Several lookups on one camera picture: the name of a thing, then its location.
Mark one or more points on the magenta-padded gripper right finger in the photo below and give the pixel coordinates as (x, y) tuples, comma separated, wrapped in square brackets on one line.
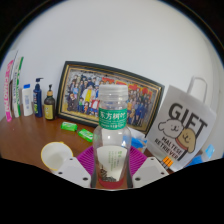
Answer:
[(138, 160)]

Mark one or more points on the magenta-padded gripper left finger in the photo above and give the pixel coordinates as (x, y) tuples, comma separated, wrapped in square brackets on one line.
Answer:
[(85, 160)]

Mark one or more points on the clear green-labelled drink bottle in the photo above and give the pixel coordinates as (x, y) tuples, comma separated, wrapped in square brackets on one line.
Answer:
[(111, 143)]

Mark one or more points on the small green soap box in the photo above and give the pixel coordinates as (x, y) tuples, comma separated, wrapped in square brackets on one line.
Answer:
[(85, 135), (69, 126)]

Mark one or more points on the colourful puzzle cube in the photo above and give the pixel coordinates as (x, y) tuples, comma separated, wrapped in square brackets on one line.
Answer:
[(167, 162)]

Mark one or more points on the white yellow-rimmed cup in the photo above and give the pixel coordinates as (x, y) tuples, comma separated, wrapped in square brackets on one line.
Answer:
[(55, 156)]

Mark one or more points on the white paper gift bag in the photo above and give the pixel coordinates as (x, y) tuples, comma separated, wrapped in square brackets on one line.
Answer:
[(183, 133)]

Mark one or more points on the amber pump bottle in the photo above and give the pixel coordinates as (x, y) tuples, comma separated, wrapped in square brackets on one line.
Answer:
[(49, 108)]

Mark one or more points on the framed group photo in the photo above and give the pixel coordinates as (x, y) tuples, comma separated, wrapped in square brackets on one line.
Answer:
[(80, 93)]

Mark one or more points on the dark blue pump bottle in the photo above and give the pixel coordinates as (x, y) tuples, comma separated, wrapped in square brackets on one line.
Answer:
[(38, 100)]

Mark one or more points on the white blue-capped bottle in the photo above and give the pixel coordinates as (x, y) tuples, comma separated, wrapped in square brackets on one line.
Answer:
[(27, 101)]

